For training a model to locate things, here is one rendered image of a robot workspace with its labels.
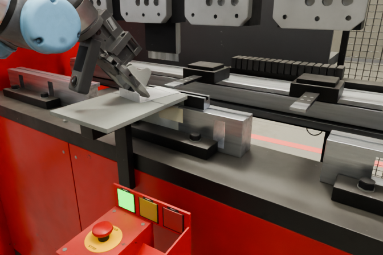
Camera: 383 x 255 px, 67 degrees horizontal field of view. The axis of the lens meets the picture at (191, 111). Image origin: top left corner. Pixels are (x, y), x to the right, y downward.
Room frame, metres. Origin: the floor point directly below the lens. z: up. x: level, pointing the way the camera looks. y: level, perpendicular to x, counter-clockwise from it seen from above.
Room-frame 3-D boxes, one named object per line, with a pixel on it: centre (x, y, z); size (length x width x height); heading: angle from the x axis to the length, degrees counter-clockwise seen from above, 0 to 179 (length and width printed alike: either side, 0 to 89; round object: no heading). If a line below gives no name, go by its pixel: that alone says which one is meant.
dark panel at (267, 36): (1.33, -0.01, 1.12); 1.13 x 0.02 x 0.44; 57
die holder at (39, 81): (1.07, 0.54, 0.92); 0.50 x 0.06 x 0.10; 57
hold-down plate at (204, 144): (0.70, 0.07, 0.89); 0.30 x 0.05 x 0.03; 57
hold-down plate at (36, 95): (1.05, 0.61, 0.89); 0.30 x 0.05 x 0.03; 57
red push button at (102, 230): (0.46, 0.17, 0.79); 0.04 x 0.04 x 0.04
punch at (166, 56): (0.77, 0.08, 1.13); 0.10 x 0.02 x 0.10; 57
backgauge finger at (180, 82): (0.90, -0.01, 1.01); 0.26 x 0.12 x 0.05; 147
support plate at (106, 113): (0.65, 0.16, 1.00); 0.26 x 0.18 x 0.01; 147
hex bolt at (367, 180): (0.45, -0.31, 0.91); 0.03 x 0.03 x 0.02
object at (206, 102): (0.75, 0.04, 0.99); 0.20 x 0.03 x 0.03; 57
